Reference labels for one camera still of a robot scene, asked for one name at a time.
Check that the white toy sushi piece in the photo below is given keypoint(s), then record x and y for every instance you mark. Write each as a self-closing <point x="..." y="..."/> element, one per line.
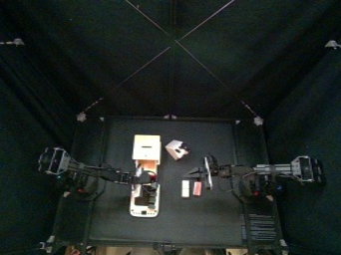
<point x="185" y="189"/>

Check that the red toy sushi piece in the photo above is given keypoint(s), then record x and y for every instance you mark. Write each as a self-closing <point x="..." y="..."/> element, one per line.
<point x="197" y="189"/>

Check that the small white cube box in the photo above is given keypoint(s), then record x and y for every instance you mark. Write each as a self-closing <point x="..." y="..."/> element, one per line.
<point x="174" y="148"/>

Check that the white narrow bar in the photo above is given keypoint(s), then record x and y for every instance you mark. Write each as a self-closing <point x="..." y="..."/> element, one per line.
<point x="208" y="181"/>

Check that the white phone-like device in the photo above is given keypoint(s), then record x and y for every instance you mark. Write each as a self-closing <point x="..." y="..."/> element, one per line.
<point x="138" y="209"/>

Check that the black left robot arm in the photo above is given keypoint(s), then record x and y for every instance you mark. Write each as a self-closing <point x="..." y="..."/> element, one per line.
<point x="85" y="168"/>

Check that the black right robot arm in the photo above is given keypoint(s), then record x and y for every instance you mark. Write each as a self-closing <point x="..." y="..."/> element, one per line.
<point x="274" y="168"/>

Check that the white text label sticker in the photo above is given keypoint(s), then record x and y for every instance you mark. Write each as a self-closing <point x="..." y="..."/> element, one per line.
<point x="262" y="227"/>

